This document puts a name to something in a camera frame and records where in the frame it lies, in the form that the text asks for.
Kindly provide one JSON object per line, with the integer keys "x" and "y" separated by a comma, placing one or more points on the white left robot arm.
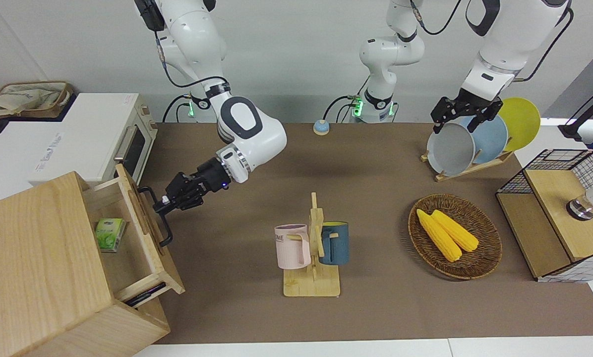
{"x": 514, "y": 34}

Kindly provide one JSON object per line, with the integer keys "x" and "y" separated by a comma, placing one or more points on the brown table mat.
{"x": 376, "y": 173}

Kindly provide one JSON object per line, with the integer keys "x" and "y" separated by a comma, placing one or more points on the white toaster oven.
{"x": 88, "y": 129}

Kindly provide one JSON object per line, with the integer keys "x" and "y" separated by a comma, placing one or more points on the pink mug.
{"x": 291, "y": 248}

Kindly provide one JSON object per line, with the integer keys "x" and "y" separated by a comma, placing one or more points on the wooden plate rack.
{"x": 475, "y": 168}

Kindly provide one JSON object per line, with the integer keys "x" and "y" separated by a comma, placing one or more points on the light blue plate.
{"x": 492, "y": 139}

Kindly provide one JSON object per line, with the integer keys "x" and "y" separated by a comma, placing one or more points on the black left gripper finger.
{"x": 441, "y": 111}
{"x": 492, "y": 111}

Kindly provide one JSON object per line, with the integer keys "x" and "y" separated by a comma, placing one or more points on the grey plate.
{"x": 450, "y": 151}

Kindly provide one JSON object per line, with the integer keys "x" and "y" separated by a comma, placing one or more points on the light wooden drawer cabinet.
{"x": 33, "y": 258}

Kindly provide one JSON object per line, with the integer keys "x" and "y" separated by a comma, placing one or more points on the black stand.
{"x": 569, "y": 131}

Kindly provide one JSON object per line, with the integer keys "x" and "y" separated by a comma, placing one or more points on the yellow corn cob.
{"x": 457, "y": 230}
{"x": 440, "y": 238}

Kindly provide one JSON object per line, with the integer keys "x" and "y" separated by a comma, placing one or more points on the yellow plate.
{"x": 522, "y": 124}

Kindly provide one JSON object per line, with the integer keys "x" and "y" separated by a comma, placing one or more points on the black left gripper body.
{"x": 475, "y": 104}

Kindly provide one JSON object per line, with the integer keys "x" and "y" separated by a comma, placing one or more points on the wooden mug tree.
{"x": 311, "y": 285}

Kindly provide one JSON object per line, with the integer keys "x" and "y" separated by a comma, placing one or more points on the brown wicker basket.
{"x": 480, "y": 258}

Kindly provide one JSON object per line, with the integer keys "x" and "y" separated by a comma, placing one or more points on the blue call bell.
{"x": 321, "y": 128}

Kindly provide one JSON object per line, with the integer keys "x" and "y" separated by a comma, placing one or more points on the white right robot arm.
{"x": 271, "y": 144}

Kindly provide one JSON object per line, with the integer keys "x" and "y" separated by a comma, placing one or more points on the dark blue mug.
{"x": 338, "y": 245}

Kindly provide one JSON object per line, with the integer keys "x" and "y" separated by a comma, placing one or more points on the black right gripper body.
{"x": 211, "y": 177}

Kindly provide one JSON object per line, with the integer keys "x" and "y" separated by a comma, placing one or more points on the beige canvas tote bag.
{"x": 24, "y": 96}

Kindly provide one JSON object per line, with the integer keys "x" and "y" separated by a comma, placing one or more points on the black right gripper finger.
{"x": 182, "y": 204}
{"x": 179, "y": 184}

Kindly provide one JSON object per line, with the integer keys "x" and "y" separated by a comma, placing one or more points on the light wooden drawer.
{"x": 138, "y": 263}

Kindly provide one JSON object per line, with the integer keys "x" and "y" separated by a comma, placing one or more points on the green tissue pack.
{"x": 110, "y": 235}

